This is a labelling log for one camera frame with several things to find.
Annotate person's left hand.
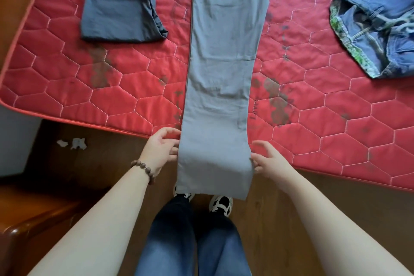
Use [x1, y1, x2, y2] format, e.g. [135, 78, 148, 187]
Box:
[139, 127, 182, 178]

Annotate person's right hand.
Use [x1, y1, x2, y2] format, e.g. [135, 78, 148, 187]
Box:
[250, 139, 295, 189]

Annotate red quilted mattress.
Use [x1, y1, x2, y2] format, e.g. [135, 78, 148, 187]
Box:
[0, 0, 414, 193]

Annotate light grey trousers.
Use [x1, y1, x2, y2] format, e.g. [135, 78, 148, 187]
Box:
[175, 0, 270, 202]

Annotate dark grey trousers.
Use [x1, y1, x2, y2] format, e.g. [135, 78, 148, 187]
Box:
[80, 0, 169, 43]

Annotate blue denim jeans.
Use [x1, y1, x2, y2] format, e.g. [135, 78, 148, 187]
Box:
[329, 0, 414, 79]

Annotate person's right forearm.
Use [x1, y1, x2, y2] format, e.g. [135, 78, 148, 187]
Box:
[277, 172, 414, 276]

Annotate person's left black white shoe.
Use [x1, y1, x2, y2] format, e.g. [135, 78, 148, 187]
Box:
[173, 183, 196, 202]

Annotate person's black white shoe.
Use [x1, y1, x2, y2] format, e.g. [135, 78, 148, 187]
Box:
[208, 194, 234, 219]
[173, 183, 196, 202]

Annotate person's right black white shoe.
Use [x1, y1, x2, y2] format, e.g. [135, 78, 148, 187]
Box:
[208, 194, 234, 219]

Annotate large white paper scrap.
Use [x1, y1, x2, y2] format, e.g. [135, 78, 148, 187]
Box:
[70, 137, 88, 151]

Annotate wooden nightstand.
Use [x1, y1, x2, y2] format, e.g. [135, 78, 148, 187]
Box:
[0, 181, 109, 276]

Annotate dark bead bracelet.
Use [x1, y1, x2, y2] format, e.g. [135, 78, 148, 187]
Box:
[130, 160, 156, 185]

